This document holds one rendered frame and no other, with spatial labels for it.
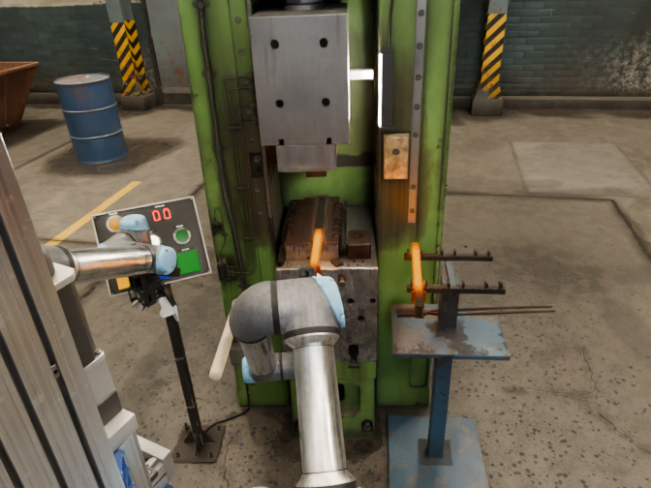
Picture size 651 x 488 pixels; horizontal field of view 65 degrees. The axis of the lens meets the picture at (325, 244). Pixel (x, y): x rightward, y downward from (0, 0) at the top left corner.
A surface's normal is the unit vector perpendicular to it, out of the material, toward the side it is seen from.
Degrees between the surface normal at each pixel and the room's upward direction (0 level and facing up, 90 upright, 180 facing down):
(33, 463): 90
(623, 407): 0
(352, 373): 90
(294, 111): 90
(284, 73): 90
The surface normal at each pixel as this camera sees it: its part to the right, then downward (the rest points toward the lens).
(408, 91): -0.04, 0.48
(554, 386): -0.04, -0.87
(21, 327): 0.89, 0.18
